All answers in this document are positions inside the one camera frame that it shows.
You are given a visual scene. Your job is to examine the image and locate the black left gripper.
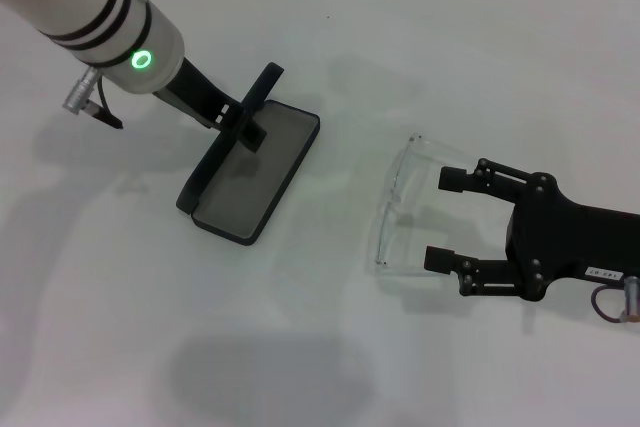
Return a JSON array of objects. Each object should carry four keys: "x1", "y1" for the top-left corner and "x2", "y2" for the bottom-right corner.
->
[{"x1": 152, "y1": 57, "x2": 269, "y2": 155}]

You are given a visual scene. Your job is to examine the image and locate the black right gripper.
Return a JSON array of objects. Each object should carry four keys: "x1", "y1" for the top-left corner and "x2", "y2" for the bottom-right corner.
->
[{"x1": 424, "y1": 158, "x2": 640, "y2": 303}]

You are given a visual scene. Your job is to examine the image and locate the black glasses case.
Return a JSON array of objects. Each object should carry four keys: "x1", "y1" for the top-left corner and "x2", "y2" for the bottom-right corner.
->
[{"x1": 175, "y1": 61, "x2": 321, "y2": 247}]

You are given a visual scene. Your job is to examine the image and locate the clear transparent glasses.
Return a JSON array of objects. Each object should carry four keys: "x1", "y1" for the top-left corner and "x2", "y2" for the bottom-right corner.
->
[{"x1": 373, "y1": 134, "x2": 501, "y2": 279}]

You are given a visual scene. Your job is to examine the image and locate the silver plug on right gripper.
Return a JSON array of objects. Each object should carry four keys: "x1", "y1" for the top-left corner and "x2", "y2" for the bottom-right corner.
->
[{"x1": 619, "y1": 275, "x2": 640, "y2": 323}]

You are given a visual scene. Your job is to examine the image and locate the dark left arm cable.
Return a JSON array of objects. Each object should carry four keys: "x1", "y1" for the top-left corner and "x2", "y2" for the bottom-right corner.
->
[{"x1": 62, "y1": 66, "x2": 125, "y2": 131}]

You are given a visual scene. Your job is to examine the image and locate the dark arm cable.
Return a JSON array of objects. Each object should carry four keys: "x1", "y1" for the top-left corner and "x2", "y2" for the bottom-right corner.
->
[
  {"x1": 62, "y1": 66, "x2": 125, "y2": 131},
  {"x1": 592, "y1": 284, "x2": 626, "y2": 323}
]

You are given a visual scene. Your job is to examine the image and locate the dark right arm cable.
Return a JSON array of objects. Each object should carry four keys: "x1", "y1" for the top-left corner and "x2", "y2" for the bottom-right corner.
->
[{"x1": 592, "y1": 284, "x2": 626, "y2": 323}]

